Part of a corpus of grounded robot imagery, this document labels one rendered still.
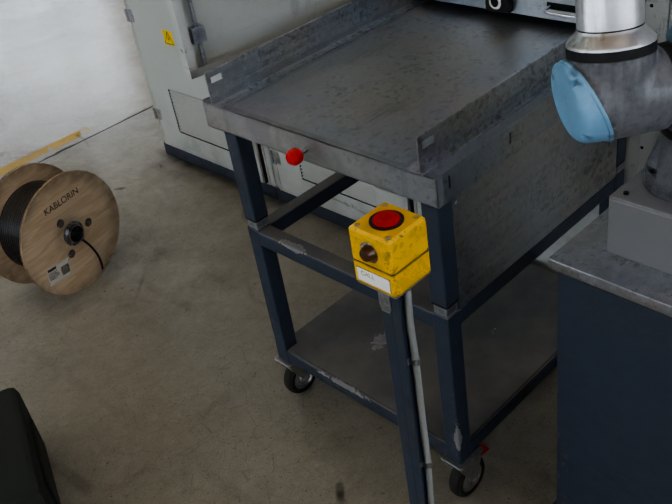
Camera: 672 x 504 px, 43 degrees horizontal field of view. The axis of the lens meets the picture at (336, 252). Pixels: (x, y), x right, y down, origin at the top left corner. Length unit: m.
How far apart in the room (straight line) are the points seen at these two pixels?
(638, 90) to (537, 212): 0.60
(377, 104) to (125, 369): 1.21
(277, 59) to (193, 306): 1.03
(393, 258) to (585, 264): 0.32
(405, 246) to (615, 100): 0.33
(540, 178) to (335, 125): 0.41
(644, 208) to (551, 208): 0.50
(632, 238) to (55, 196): 1.86
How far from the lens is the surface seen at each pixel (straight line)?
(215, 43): 1.98
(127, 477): 2.20
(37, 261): 2.73
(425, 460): 1.51
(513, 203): 1.63
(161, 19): 3.14
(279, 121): 1.64
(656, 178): 1.30
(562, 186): 1.78
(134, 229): 3.12
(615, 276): 1.31
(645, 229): 1.30
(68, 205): 2.77
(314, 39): 1.93
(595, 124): 1.16
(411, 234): 1.17
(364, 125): 1.57
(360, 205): 2.69
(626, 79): 1.16
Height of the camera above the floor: 1.54
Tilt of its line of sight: 34 degrees down
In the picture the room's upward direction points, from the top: 10 degrees counter-clockwise
